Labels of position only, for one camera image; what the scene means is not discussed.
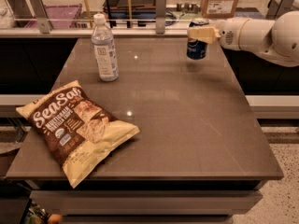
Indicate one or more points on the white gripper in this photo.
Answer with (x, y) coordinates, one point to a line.
(230, 34)

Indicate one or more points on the blue pepsi can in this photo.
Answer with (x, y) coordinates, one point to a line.
(196, 49)

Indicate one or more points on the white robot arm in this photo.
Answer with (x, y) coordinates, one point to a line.
(276, 41)

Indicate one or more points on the clear plastic water bottle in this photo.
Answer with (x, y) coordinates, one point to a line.
(104, 49)

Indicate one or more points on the cardboard box with label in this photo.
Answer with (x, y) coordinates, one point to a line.
(218, 9)

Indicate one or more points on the purple plastic crate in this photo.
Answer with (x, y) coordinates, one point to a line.
(60, 17)

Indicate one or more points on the sea salt tortilla chips bag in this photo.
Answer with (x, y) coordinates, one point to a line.
(79, 132)

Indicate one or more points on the centre metal railing post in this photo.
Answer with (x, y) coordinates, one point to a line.
(160, 16)

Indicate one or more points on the metal railing post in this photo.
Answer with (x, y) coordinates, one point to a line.
(39, 11)
(160, 16)
(278, 8)

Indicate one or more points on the right metal railing post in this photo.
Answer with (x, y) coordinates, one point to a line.
(278, 8)

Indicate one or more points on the left metal railing post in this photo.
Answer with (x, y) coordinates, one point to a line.
(39, 11)

